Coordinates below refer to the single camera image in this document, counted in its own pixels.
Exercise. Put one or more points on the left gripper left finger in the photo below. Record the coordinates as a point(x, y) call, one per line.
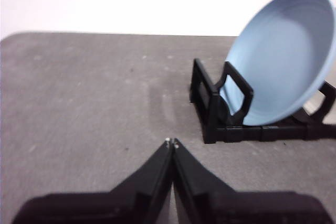
point(147, 197)

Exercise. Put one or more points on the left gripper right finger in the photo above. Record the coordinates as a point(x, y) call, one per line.
point(204, 200)

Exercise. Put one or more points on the blue plate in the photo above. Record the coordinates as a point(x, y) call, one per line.
point(275, 51)

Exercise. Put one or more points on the black plate rack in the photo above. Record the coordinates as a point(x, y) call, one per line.
point(236, 132)

